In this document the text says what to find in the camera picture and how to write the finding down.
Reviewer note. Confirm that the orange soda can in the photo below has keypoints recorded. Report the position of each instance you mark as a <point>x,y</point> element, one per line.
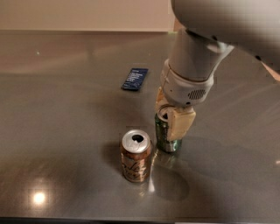
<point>136,150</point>

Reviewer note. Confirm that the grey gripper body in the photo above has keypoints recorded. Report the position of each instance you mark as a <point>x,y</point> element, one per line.
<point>183,88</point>

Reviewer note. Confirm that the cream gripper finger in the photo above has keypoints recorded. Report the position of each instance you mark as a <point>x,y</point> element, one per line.
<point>179,122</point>
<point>160,99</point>

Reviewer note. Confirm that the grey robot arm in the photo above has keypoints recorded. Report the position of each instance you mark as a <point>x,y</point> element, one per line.
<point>211,30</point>

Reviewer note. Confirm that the dark blue snack packet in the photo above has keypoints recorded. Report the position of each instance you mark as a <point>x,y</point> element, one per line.
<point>135,79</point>

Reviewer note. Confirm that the green soda can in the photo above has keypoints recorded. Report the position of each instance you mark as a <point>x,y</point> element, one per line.
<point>161,123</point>

